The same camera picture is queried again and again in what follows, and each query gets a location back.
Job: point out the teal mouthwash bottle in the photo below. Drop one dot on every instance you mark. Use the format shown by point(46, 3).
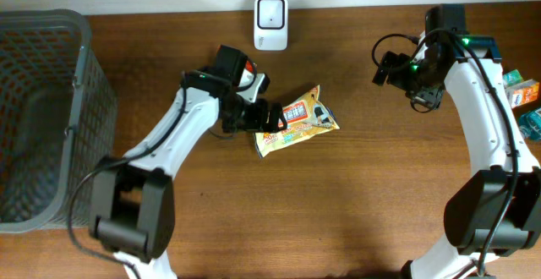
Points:
point(530, 125)

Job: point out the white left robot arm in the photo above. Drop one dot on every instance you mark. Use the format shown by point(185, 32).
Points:
point(132, 211)

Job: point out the orange tissue pack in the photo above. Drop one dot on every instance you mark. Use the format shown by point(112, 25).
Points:
point(523, 93)

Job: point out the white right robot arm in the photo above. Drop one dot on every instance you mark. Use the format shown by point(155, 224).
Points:
point(497, 211)

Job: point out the green tissue pack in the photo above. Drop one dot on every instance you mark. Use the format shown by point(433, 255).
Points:
point(512, 78)

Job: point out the yellow snack bag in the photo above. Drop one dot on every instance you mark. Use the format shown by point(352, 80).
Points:
point(306, 117)

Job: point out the grey plastic lattice basket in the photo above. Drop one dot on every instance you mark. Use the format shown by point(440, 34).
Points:
point(58, 115)

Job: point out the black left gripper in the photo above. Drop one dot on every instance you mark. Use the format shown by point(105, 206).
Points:
point(259, 118)

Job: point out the white barcode scanner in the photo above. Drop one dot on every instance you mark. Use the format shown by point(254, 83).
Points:
point(271, 25)

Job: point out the red snack bag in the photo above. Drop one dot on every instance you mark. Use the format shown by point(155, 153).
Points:
point(250, 66)

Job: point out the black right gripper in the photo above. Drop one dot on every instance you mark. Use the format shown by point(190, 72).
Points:
point(428, 97)

